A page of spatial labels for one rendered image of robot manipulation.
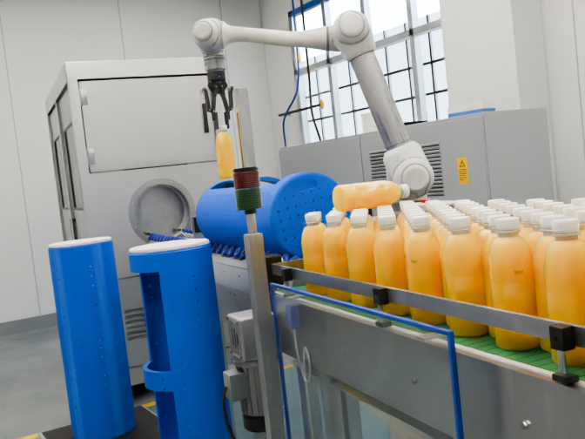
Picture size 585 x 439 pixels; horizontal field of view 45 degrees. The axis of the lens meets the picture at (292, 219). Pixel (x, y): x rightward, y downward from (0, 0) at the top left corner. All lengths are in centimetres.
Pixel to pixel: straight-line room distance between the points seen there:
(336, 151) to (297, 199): 268
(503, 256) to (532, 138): 294
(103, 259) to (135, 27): 471
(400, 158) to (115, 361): 156
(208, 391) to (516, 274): 147
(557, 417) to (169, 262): 154
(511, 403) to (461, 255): 29
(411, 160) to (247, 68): 557
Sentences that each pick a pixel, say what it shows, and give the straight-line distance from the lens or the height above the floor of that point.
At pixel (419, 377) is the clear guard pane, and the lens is 130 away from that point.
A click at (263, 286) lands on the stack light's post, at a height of 97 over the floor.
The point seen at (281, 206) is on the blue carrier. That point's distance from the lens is 219.
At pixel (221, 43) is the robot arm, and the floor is 176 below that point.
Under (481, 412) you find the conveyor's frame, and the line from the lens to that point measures 125.
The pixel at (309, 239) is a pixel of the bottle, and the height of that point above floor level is 105.
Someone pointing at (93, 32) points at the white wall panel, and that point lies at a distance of 752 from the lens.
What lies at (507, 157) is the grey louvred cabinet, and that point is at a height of 119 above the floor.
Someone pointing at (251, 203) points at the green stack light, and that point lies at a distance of 166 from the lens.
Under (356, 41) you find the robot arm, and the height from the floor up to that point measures 169.
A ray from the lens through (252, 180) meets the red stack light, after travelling 166.
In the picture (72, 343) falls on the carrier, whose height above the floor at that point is 60.
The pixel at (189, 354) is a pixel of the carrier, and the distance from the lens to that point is 241.
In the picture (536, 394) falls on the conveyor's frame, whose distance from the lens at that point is 113.
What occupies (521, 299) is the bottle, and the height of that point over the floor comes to 99.
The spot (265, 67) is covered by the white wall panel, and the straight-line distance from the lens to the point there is 821.
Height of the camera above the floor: 123
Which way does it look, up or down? 4 degrees down
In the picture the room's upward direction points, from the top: 6 degrees counter-clockwise
